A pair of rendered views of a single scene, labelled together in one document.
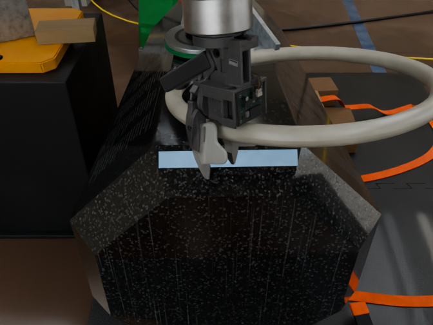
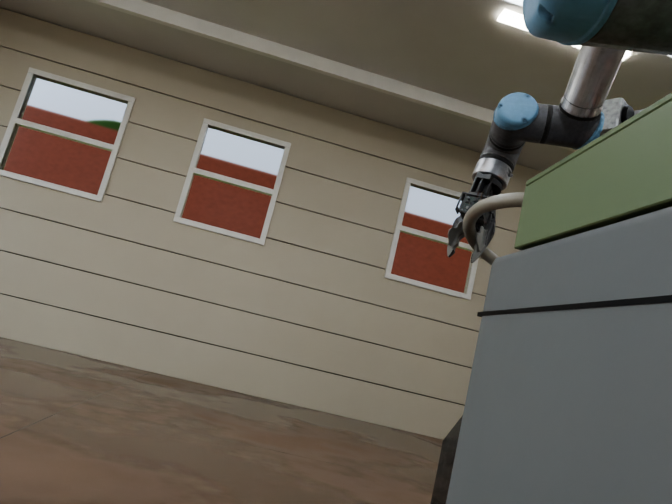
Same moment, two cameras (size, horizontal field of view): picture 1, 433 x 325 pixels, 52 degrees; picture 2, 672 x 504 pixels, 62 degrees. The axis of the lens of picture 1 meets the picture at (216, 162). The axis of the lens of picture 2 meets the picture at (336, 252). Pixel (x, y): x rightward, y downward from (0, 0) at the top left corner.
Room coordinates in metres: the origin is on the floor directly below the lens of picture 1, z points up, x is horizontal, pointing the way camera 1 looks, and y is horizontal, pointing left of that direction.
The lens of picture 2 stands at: (-0.02, -1.26, 0.72)
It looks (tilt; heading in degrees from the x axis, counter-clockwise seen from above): 10 degrees up; 79
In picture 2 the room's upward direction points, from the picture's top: 14 degrees clockwise
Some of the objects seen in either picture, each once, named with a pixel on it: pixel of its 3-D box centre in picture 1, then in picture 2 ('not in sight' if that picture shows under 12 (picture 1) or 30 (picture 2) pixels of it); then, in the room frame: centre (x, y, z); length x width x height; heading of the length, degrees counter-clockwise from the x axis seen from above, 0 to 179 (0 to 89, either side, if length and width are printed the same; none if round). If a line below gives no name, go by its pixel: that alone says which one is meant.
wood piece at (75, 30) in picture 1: (66, 31); not in sight; (1.54, 0.54, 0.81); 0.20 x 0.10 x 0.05; 98
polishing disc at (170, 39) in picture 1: (198, 37); not in sight; (1.34, 0.06, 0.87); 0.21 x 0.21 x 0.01
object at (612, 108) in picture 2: not in sight; (609, 120); (1.44, 0.80, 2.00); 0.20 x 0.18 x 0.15; 90
